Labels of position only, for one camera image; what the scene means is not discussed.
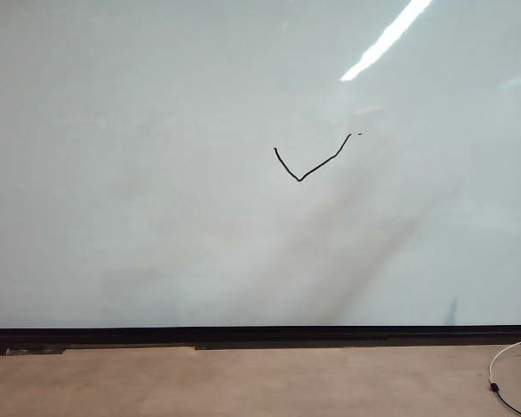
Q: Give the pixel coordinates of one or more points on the black flat bar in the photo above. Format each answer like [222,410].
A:
[37,348]

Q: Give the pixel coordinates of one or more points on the black whiteboard pen tray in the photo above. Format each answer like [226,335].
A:
[286,344]

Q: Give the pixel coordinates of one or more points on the white glass whiteboard black frame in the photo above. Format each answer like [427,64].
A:
[199,195]

